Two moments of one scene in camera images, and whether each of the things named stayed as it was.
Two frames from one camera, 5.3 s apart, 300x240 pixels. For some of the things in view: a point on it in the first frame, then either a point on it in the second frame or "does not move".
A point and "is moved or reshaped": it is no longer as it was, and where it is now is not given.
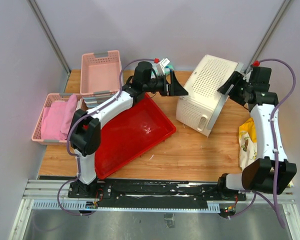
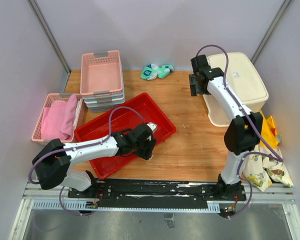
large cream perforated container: x=198 y=110 is moved or reshaped
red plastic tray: x=129 y=134 does not move
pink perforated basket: x=100 y=71 does not move
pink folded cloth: x=56 y=119 does not move
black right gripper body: x=238 y=95 -> x=194 y=88
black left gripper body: x=161 y=85 -> x=144 y=150
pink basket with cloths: x=54 y=125 does not move
